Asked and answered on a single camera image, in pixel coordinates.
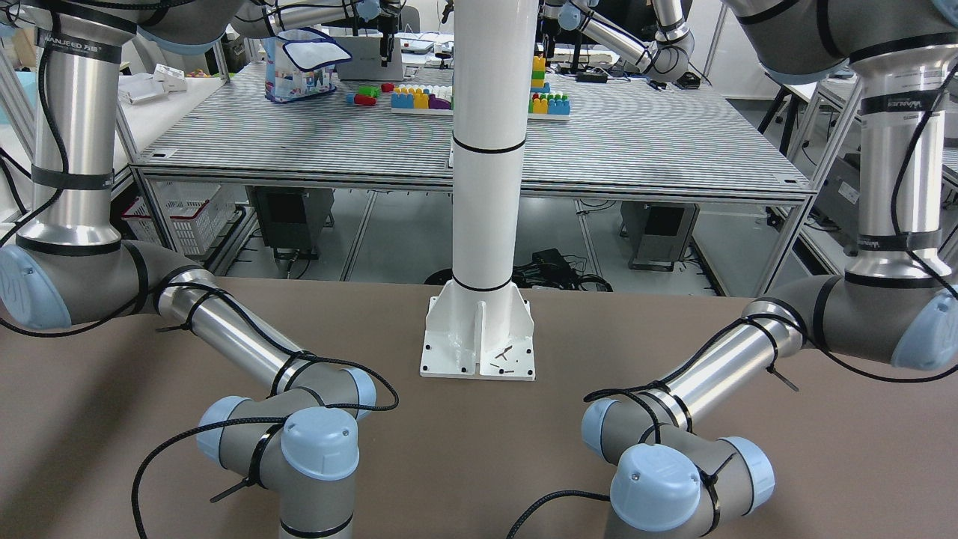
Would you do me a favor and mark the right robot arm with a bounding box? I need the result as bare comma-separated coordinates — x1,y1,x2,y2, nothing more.
2,1,376,538

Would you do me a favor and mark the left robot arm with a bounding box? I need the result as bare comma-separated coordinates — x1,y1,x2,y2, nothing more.
582,1,956,538

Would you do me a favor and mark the toy brick set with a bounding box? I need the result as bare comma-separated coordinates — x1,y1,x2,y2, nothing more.
346,54,573,121

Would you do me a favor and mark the patterned plastic bag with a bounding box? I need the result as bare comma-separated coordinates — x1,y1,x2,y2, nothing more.
266,28,353,103

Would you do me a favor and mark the white plastic crate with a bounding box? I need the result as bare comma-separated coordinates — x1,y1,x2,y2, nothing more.
122,182,235,255

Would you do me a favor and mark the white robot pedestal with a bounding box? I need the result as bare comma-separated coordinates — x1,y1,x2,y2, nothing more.
420,1,540,381

